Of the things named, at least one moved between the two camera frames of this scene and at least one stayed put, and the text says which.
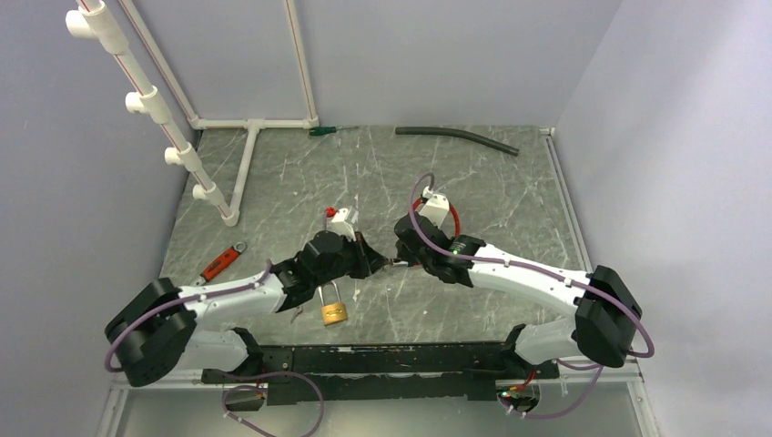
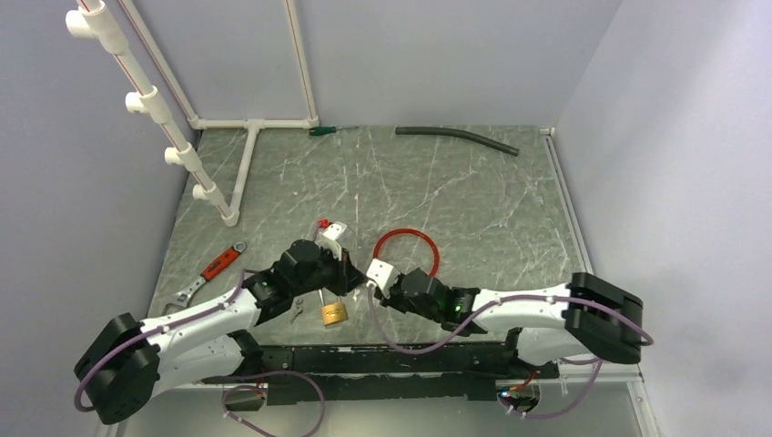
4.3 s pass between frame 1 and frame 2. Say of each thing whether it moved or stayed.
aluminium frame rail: stayed
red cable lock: moved
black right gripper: moved
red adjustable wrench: stayed
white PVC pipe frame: stayed
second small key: stayed
